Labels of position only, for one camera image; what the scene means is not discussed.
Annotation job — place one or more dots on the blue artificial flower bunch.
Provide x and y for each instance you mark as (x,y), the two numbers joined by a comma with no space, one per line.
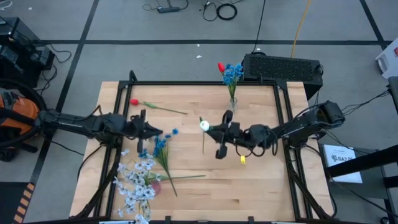
(160,144)
(231,74)

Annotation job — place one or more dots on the small pink round vase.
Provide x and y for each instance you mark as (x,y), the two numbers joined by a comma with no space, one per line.
(158,189)

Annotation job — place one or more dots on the white printed sheet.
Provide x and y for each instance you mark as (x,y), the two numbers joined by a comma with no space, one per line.
(342,168)

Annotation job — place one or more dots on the black mesh computer case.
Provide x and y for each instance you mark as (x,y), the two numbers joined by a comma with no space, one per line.
(280,68)

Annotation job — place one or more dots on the white artificial tulip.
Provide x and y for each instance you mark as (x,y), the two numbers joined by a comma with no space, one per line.
(204,125)

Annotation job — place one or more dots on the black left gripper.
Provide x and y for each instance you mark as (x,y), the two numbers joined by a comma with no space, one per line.
(133,128)

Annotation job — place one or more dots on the hazard striped floor mat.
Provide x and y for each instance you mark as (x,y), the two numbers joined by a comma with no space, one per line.
(9,202)

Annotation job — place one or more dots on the orange black vacuum cleaner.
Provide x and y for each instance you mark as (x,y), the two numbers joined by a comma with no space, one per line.
(6,142)

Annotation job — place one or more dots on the clear glass vase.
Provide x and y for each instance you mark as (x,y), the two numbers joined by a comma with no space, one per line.
(232,104)

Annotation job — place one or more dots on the red artificial tulip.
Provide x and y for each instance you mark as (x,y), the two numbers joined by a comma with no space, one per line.
(221,67)
(134,102)

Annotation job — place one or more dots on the black equipment case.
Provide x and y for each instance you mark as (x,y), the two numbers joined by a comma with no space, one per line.
(18,46)

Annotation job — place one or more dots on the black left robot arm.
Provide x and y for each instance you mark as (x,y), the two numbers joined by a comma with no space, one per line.
(77,123)

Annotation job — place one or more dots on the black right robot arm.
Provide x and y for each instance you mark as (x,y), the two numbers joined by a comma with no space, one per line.
(298,129)

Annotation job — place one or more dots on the black metal stand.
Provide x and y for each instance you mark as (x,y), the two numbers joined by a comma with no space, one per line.
(357,163)

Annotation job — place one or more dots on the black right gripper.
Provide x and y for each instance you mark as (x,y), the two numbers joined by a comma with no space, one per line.
(239,133)

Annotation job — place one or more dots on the black power strip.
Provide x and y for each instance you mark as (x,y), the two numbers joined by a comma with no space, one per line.
(168,10)

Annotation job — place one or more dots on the black aluminium table frame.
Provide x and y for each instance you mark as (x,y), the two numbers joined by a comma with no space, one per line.
(186,83)

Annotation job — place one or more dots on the white box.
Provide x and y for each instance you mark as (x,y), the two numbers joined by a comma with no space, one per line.
(390,62)

